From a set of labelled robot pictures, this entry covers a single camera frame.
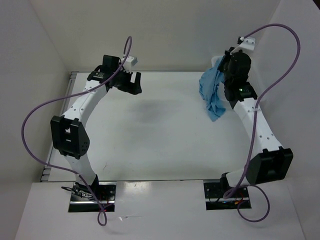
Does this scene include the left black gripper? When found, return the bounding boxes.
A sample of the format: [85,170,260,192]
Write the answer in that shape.
[112,66,141,95]

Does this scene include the light blue shorts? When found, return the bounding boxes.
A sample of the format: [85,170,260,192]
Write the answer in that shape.
[198,67,226,122]

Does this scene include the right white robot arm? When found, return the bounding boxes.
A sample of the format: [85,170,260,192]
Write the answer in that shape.
[218,47,294,197]

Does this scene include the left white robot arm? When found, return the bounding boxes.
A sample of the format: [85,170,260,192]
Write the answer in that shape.
[50,55,142,200]

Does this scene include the white perforated plastic basket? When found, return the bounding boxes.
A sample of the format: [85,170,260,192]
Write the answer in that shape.
[211,55,225,69]

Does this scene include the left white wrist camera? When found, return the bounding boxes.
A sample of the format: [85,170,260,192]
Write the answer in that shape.
[121,56,138,72]

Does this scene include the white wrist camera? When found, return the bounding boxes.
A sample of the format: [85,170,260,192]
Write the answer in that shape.
[121,56,138,72]
[237,36,256,51]

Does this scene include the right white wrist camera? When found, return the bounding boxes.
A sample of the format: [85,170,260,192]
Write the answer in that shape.
[237,36,256,51]

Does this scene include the aluminium table edge rail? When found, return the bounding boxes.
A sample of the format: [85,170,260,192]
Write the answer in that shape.
[40,71,78,182]

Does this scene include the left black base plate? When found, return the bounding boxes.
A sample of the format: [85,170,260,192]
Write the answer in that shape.
[61,182,117,213]

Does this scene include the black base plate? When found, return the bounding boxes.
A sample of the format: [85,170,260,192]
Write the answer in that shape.
[203,179,252,211]
[61,182,117,213]

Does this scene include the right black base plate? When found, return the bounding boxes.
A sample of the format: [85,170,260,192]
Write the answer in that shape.
[203,179,252,211]

